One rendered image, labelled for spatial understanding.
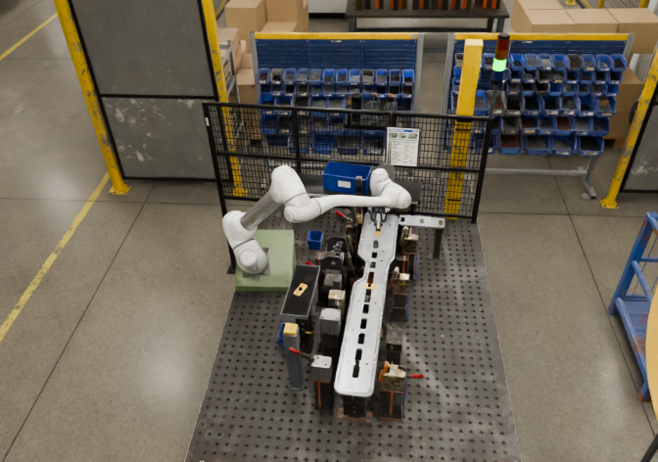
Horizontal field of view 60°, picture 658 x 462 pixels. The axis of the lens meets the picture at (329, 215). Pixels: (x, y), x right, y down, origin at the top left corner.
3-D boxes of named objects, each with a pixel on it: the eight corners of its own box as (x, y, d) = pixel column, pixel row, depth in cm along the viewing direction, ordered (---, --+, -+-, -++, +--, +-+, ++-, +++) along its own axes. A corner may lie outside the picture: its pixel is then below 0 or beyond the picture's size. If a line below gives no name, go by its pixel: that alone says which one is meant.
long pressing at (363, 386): (378, 398, 268) (378, 396, 267) (330, 392, 272) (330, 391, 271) (399, 215, 374) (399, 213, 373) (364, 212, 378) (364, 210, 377)
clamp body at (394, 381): (405, 424, 290) (409, 381, 267) (376, 420, 292) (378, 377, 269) (406, 405, 298) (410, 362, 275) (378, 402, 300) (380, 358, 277)
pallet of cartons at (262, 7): (296, 90, 737) (290, 8, 672) (235, 88, 747) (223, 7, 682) (310, 53, 830) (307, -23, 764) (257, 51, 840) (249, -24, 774)
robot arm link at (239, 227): (228, 254, 351) (212, 222, 355) (249, 247, 362) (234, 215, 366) (291, 198, 296) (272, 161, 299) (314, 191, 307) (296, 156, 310)
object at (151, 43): (248, 189, 571) (217, -20, 446) (245, 198, 560) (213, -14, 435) (117, 186, 582) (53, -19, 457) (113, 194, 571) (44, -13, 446)
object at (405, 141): (417, 167, 389) (421, 127, 370) (384, 165, 392) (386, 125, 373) (417, 165, 391) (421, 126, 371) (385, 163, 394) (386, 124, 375)
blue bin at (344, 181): (366, 196, 385) (366, 179, 377) (322, 189, 392) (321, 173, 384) (371, 181, 398) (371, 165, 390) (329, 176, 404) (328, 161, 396)
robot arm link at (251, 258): (248, 279, 357) (241, 277, 336) (236, 253, 360) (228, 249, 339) (271, 266, 358) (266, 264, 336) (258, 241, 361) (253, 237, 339)
